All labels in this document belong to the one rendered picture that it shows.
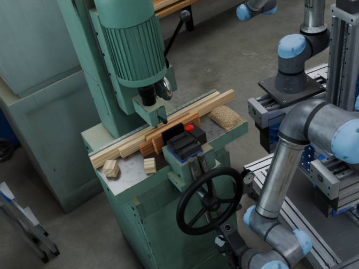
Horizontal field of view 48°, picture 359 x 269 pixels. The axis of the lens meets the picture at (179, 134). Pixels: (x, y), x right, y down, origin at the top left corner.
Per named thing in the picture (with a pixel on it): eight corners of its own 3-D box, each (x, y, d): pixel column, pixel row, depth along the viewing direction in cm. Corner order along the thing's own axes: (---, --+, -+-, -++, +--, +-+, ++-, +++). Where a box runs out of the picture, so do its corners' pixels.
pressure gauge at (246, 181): (244, 190, 170) (243, 176, 165) (238, 184, 173) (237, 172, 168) (255, 182, 172) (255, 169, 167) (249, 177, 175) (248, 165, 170)
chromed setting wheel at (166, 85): (170, 107, 165) (164, 81, 157) (155, 94, 174) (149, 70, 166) (176, 103, 166) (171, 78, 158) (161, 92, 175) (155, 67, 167)
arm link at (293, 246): (286, 215, 125) (260, 237, 121) (315, 238, 117) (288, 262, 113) (287, 230, 130) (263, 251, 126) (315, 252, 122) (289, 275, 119)
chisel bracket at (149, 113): (153, 131, 150) (148, 113, 145) (135, 114, 160) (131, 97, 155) (169, 122, 153) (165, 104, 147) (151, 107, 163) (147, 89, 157)
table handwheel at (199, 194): (176, 196, 126) (247, 158, 137) (146, 163, 140) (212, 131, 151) (184, 252, 144) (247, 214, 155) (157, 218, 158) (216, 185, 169)
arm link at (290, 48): (272, 67, 183) (271, 40, 174) (292, 55, 188) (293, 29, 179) (292, 76, 175) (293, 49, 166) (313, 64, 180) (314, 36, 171)
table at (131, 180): (130, 223, 137) (125, 213, 133) (95, 175, 158) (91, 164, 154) (265, 143, 157) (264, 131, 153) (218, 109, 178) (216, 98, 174)
